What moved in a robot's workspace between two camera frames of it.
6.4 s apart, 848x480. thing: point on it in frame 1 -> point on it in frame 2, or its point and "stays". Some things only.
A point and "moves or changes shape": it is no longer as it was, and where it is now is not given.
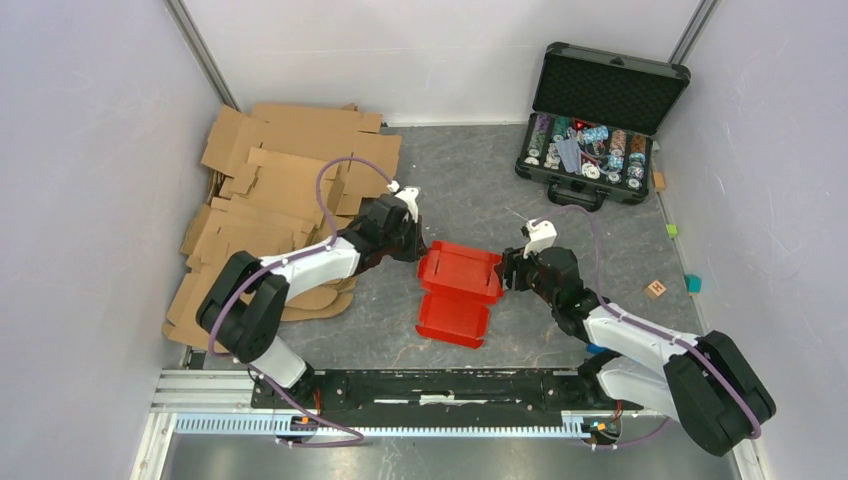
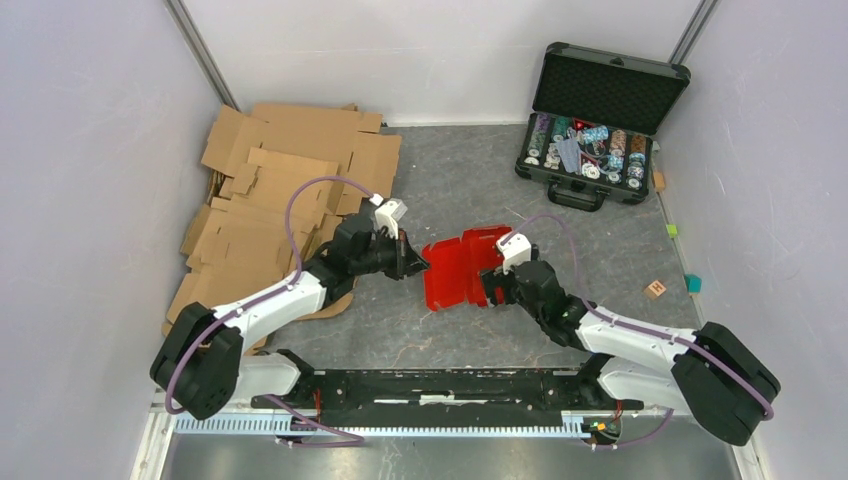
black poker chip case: x=589 y=134 stays
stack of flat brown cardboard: x=292 y=174 stays
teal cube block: x=694 y=283 stays
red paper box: x=462 y=284 moves or changes shape
